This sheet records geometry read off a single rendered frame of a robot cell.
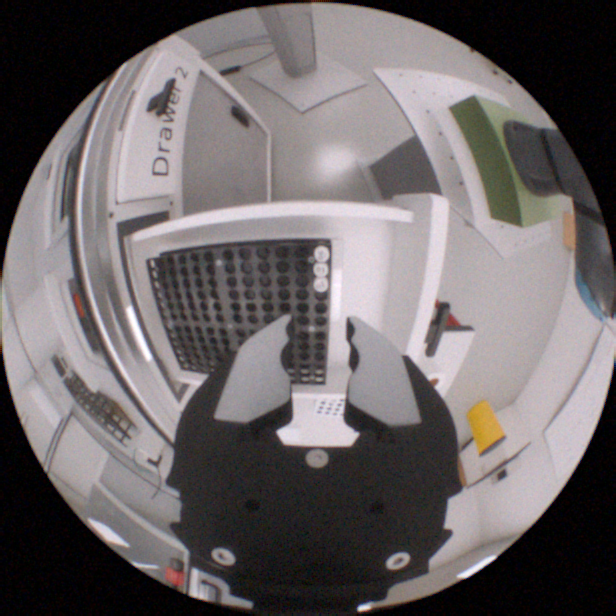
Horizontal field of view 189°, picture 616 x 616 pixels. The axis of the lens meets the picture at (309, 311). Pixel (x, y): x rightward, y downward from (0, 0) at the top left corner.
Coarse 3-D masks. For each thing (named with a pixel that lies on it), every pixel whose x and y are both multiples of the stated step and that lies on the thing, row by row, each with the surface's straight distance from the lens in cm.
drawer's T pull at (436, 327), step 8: (440, 304) 24; (448, 304) 24; (440, 312) 24; (448, 312) 24; (432, 320) 25; (440, 320) 25; (432, 328) 25; (440, 328) 25; (432, 336) 25; (440, 336) 26; (432, 344) 26; (432, 352) 27
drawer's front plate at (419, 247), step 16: (416, 208) 21; (432, 208) 19; (448, 208) 20; (400, 224) 25; (416, 224) 21; (432, 224) 19; (400, 240) 25; (416, 240) 21; (432, 240) 19; (400, 256) 25; (416, 256) 21; (432, 256) 19; (400, 272) 25; (416, 272) 21; (432, 272) 19; (400, 288) 25; (416, 288) 21; (432, 288) 20; (400, 304) 25; (416, 304) 21; (432, 304) 21; (384, 320) 31; (400, 320) 25; (416, 320) 21; (400, 336) 24; (416, 336) 22; (416, 352) 23
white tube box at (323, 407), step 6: (318, 402) 48; (324, 402) 49; (330, 402) 48; (342, 402) 48; (312, 408) 53; (318, 408) 50; (324, 408) 50; (330, 408) 51; (336, 408) 52; (342, 408) 50; (318, 414) 52; (324, 414) 52; (330, 414) 52; (336, 414) 53; (342, 414) 53
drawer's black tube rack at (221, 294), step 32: (160, 256) 27; (192, 256) 24; (224, 256) 22; (256, 256) 20; (288, 256) 20; (160, 288) 28; (192, 288) 25; (224, 288) 23; (256, 288) 21; (288, 288) 21; (192, 320) 27; (224, 320) 25; (256, 320) 27; (320, 320) 26; (192, 352) 31; (224, 352) 28; (320, 352) 29
